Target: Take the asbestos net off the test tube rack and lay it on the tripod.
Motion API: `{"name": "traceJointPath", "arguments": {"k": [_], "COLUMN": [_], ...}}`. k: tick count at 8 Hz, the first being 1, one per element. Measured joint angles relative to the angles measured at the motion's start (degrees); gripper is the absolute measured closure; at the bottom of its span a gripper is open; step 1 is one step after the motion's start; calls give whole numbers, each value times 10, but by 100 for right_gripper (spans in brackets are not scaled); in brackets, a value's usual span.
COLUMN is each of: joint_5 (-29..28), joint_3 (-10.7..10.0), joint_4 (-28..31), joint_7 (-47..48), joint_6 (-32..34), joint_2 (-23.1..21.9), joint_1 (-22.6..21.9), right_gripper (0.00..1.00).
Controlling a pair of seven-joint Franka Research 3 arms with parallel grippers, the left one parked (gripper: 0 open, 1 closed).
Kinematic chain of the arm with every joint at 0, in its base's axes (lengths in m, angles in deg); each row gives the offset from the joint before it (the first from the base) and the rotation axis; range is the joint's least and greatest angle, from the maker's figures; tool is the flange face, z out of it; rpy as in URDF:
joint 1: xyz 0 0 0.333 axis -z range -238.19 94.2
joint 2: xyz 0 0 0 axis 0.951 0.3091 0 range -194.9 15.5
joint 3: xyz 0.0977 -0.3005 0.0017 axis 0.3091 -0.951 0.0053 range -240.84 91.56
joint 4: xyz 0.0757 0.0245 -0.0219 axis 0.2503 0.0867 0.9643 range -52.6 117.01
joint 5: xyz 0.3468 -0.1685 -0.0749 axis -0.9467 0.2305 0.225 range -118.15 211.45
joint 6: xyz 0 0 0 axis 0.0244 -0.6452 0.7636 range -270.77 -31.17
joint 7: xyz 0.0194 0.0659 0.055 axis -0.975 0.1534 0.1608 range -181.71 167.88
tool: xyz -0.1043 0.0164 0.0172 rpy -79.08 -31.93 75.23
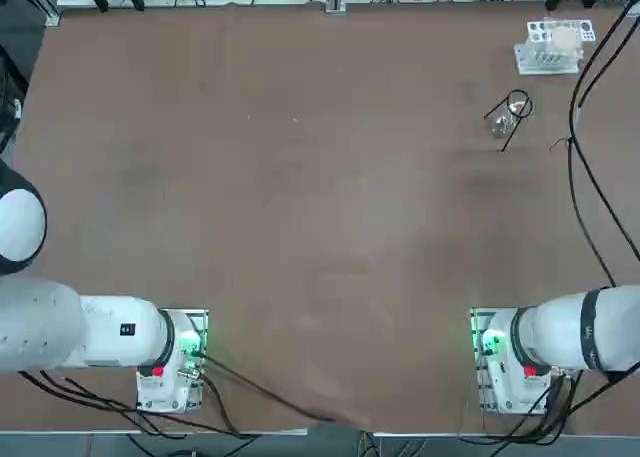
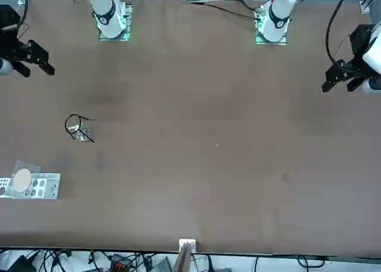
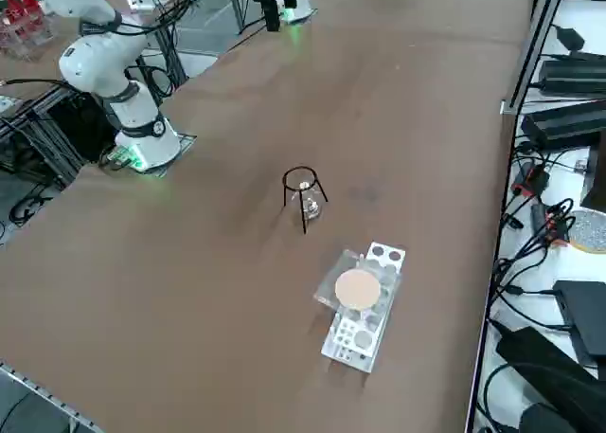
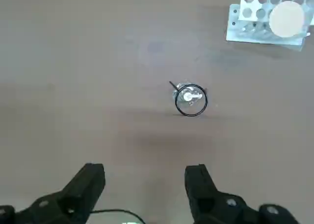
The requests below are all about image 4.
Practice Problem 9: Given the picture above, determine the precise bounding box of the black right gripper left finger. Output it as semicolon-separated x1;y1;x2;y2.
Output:
0;163;106;224

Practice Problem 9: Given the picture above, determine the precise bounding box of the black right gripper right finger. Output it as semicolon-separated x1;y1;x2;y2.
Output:
184;164;300;224

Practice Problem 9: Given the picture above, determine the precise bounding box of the white test tube rack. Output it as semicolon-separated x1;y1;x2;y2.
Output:
225;0;314;52

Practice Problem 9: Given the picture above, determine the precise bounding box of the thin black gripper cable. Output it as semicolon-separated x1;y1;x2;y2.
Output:
91;208;146;224

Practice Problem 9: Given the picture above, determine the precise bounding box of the black wire tripod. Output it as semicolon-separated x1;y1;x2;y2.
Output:
168;80;209;117

